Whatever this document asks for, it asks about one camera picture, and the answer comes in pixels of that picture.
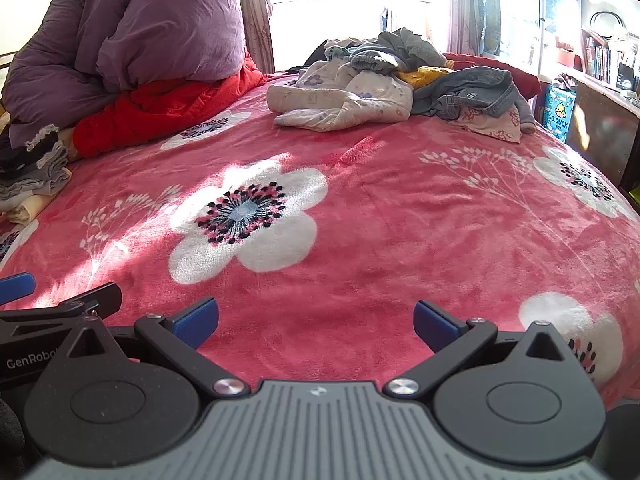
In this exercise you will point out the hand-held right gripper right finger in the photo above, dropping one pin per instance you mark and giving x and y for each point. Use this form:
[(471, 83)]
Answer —
[(435, 327)]

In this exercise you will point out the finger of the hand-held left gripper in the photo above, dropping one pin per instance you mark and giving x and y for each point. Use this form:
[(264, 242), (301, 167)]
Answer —
[(15, 286), (60, 310)]

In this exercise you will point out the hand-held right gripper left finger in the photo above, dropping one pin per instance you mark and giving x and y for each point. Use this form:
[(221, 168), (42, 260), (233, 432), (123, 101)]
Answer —
[(197, 322)]

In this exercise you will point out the white floral pajama pants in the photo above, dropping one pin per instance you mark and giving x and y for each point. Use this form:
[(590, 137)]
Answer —
[(340, 97)]

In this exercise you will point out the folded grey clothes stack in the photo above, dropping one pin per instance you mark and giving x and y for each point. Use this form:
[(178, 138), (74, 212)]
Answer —
[(35, 180)]

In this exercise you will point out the folded cream garment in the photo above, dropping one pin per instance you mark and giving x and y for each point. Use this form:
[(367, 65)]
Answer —
[(22, 212)]

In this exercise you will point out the folded black ruffled garment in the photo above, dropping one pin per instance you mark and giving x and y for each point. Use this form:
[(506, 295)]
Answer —
[(20, 152)]

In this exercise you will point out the pink floral blanket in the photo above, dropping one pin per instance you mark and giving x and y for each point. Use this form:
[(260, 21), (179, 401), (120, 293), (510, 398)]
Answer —
[(350, 210)]

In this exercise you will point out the white pink-print cloth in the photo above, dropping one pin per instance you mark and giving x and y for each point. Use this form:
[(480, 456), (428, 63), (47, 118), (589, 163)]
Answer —
[(487, 122)]

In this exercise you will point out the yellow garment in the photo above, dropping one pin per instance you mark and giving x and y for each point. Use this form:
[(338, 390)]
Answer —
[(425, 77)]

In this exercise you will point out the blue cartoon duck carton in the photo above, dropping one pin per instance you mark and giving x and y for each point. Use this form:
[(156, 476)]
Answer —
[(559, 110)]

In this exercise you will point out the brown wooden desk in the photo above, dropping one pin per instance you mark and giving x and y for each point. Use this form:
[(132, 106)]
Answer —
[(600, 130)]

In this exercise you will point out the purple duvet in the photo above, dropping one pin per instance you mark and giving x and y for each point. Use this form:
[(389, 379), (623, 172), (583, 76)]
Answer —
[(150, 35)]

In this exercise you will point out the black cloth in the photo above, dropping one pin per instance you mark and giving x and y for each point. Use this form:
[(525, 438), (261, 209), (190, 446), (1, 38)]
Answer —
[(312, 57)]

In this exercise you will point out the patterned curtain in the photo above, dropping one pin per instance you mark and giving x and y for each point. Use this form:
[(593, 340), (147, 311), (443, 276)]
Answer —
[(462, 5), (255, 15)]

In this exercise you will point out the row of books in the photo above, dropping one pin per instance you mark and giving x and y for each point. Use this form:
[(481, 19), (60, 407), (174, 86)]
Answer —
[(600, 60)]

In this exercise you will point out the dark printed window panel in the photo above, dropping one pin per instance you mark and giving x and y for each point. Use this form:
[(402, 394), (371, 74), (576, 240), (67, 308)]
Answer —
[(491, 5)]

